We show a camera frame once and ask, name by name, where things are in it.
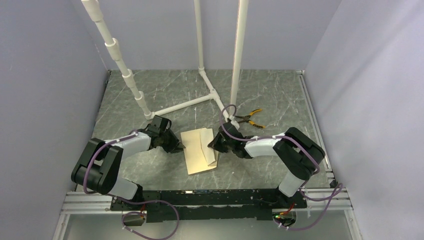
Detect tan paper envelope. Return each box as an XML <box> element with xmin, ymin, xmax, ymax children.
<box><xmin>180</xmin><ymin>128</ymin><xmax>219</xmax><ymax>175</ymax></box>

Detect white letter paper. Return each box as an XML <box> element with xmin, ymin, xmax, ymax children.
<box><xmin>199</xmin><ymin>128</ymin><xmax>217</xmax><ymax>167</ymax></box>

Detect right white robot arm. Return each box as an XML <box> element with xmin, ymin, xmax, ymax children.
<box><xmin>207</xmin><ymin>122</ymin><xmax>326</xmax><ymax>208</ymax></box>

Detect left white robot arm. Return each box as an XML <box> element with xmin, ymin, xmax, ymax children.
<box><xmin>70</xmin><ymin>116</ymin><xmax>185</xmax><ymax>210</ymax></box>

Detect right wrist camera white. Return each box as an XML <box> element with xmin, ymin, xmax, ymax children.
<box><xmin>227</xmin><ymin>118</ymin><xmax>240</xmax><ymax>130</ymax></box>

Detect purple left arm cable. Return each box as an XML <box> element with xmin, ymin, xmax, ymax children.
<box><xmin>82</xmin><ymin>131</ymin><xmax>140</xmax><ymax>196</ymax></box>

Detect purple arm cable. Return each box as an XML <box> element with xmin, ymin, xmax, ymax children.
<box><xmin>220</xmin><ymin>104</ymin><xmax>344</xmax><ymax>232</ymax></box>
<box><xmin>82</xmin><ymin>131</ymin><xmax>140</xmax><ymax>196</ymax></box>

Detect yellow handled pliers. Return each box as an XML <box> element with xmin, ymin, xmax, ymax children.
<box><xmin>234</xmin><ymin>108</ymin><xmax>266</xmax><ymax>129</ymax></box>

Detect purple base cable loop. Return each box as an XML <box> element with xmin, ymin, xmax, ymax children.
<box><xmin>121</xmin><ymin>199</ymin><xmax>180</xmax><ymax>240</ymax></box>

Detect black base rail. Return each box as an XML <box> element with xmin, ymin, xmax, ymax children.
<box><xmin>110</xmin><ymin>188</ymin><xmax>307</xmax><ymax>223</ymax></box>

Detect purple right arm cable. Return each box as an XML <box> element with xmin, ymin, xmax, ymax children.
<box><xmin>220</xmin><ymin>104</ymin><xmax>344</xmax><ymax>232</ymax></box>

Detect white PVC pipe frame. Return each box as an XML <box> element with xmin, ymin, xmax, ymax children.
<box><xmin>81</xmin><ymin>0</ymin><xmax>249</xmax><ymax>128</ymax></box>

